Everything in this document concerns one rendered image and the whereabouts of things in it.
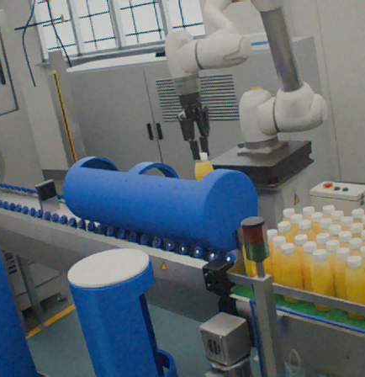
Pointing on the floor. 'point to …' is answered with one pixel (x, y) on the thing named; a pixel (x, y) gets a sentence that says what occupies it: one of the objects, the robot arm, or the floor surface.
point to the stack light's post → (269, 326)
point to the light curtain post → (66, 104)
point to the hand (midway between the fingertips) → (199, 148)
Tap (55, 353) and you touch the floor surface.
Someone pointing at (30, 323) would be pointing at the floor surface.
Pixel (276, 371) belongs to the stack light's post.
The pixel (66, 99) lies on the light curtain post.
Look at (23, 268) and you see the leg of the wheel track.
